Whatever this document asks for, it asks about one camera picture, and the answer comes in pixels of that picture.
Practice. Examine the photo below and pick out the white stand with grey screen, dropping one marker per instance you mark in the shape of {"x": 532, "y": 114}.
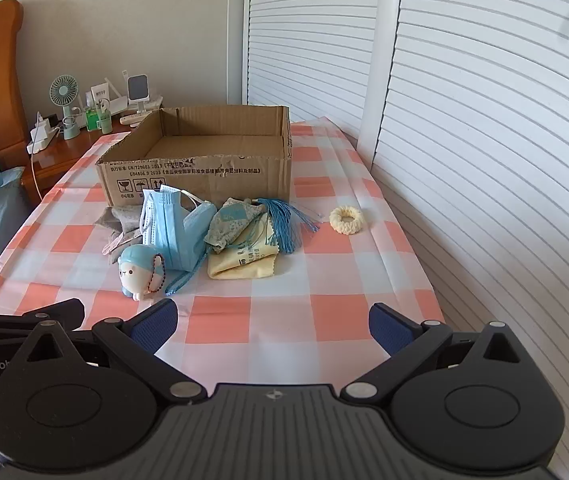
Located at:
{"x": 138, "y": 87}

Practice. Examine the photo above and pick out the yellow cleaning cloth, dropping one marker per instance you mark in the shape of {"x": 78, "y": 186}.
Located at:
{"x": 244, "y": 265}

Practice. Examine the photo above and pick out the green desk fan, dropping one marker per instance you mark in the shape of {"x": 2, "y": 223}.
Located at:
{"x": 64, "y": 87}

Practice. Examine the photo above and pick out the pink checkered tablecloth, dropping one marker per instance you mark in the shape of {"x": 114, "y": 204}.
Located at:
{"x": 284, "y": 310}

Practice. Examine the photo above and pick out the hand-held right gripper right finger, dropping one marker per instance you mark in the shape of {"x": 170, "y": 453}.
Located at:
{"x": 389, "y": 330}

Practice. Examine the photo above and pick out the wooden nightstand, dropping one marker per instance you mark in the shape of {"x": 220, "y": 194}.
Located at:
{"x": 64, "y": 160}

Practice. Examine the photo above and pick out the teal sachet with blue tassel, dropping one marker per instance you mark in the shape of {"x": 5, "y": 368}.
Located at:
{"x": 232, "y": 222}

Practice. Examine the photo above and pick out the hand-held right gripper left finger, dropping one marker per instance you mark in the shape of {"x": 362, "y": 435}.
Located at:
{"x": 157, "y": 325}

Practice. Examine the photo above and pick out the white louvered door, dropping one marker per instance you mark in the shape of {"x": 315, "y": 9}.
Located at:
{"x": 309, "y": 45}
{"x": 489, "y": 160}

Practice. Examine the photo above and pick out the blue plush toy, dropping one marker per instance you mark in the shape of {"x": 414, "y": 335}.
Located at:
{"x": 134, "y": 272}

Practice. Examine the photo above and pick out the white card box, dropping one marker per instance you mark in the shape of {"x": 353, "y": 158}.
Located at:
{"x": 99, "y": 95}

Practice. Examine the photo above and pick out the white remote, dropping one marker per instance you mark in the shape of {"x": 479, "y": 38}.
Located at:
{"x": 132, "y": 119}

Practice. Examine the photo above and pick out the white power strip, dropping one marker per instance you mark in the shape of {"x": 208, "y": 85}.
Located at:
{"x": 44, "y": 144}

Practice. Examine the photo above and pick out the white charger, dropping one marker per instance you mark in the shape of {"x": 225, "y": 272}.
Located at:
{"x": 40, "y": 127}

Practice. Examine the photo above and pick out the brown cardboard box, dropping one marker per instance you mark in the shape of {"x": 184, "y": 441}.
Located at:
{"x": 189, "y": 180}

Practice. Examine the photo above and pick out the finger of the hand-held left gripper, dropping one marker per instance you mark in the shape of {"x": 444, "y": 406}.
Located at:
{"x": 39, "y": 312}

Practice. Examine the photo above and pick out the cream scrunchie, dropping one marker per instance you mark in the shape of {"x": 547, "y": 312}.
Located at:
{"x": 337, "y": 222}

